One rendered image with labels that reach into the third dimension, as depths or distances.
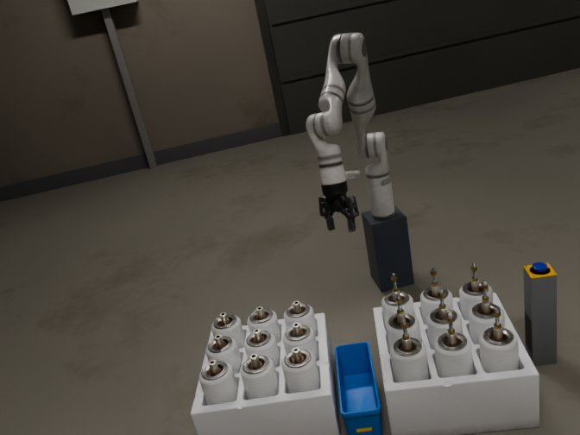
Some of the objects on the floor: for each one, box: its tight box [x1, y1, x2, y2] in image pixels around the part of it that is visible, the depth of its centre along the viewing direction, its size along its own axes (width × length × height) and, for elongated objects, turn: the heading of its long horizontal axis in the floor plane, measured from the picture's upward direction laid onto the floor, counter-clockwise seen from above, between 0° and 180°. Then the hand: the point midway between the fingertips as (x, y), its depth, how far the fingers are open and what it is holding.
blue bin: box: [335, 342, 382, 435], centre depth 161 cm, size 30×11×12 cm, turn 22°
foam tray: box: [191, 313, 340, 435], centre depth 168 cm, size 39×39×18 cm
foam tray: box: [373, 293, 539, 435], centre depth 161 cm, size 39×39×18 cm
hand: (341, 229), depth 162 cm, fingers open, 9 cm apart
